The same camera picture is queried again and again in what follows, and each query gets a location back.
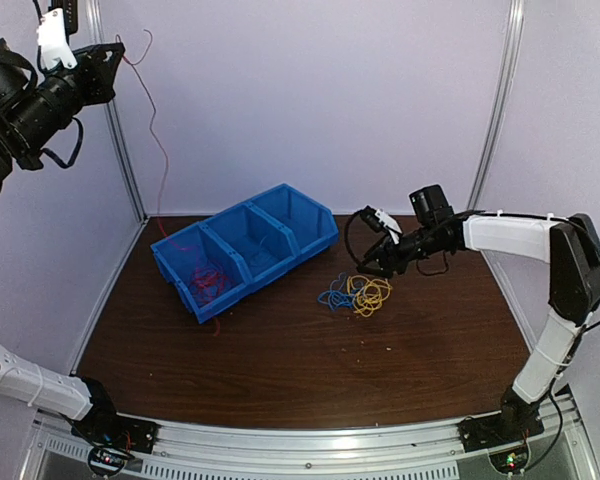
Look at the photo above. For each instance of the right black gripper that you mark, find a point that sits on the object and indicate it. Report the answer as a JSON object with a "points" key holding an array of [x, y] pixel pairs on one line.
{"points": [[387, 253]]}

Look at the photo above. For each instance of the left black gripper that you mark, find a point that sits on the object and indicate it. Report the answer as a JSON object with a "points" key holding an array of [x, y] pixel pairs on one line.
{"points": [[100, 75]]}

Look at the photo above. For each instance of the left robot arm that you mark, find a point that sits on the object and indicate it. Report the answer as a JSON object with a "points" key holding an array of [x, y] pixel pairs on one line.
{"points": [[33, 108]]}

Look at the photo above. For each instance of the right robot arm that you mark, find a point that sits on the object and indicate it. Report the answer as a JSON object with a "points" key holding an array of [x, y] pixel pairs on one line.
{"points": [[565, 251]]}

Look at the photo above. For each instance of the blue three-compartment bin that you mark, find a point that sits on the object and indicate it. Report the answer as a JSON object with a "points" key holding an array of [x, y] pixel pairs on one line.
{"points": [[215, 263]]}

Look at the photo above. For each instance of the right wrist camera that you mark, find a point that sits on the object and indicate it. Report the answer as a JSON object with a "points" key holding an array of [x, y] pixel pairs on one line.
{"points": [[380, 221]]}

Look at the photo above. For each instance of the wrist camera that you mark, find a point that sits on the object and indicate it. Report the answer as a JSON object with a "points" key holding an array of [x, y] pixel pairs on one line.
{"points": [[380, 221], [56, 23]]}

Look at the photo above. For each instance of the left aluminium frame post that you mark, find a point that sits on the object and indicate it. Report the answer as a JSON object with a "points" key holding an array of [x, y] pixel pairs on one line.
{"points": [[94, 20]]}

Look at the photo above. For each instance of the aluminium frame post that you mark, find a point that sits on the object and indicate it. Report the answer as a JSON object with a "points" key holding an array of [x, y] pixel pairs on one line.
{"points": [[94, 20], [509, 60]]}

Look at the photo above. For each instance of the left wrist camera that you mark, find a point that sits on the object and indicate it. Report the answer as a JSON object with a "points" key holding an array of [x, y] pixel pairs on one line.
{"points": [[56, 23]]}

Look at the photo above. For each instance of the right aluminium frame post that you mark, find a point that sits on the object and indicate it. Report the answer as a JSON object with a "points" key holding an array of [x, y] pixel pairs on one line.
{"points": [[509, 60]]}

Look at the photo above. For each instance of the front aluminium rail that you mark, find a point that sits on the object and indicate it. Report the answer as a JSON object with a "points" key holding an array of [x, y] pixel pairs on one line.
{"points": [[431, 450]]}

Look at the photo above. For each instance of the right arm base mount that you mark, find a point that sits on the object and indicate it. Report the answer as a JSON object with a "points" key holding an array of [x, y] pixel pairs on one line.
{"points": [[504, 435]]}

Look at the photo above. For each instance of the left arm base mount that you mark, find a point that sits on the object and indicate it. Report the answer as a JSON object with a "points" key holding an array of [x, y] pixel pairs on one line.
{"points": [[114, 438]]}

